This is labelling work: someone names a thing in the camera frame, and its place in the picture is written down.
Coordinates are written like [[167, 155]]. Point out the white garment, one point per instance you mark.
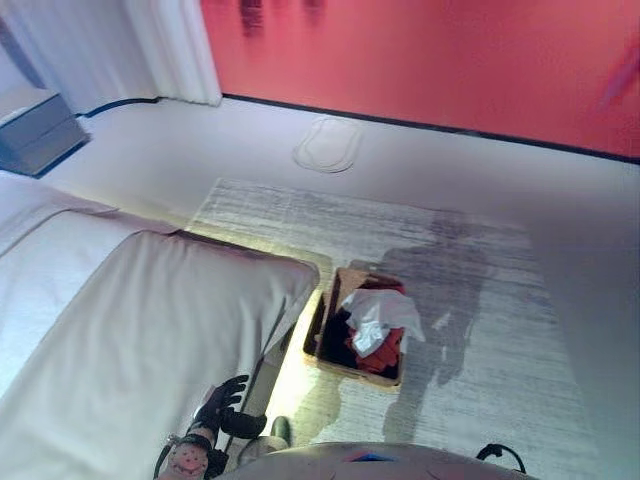
[[380, 310]]

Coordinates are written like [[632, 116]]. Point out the white textured bed blanket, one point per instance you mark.
[[60, 280]]

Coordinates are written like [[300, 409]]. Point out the bed with beige cover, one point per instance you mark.
[[165, 310]]

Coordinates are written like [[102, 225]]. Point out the red garment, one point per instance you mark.
[[385, 355]]

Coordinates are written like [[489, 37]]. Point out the grey two-drawer nightstand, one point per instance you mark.
[[35, 135]]

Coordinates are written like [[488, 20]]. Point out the white pleated curtain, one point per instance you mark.
[[125, 45]]

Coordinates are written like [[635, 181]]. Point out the grey striped rug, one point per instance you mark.
[[475, 325]]

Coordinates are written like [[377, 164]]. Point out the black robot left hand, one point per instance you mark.
[[225, 405]]

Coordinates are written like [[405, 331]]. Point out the woven wicker basket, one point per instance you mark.
[[330, 370]]

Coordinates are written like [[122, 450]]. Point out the silver robot torso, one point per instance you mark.
[[375, 462]]

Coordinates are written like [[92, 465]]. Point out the black garment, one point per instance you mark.
[[337, 340]]

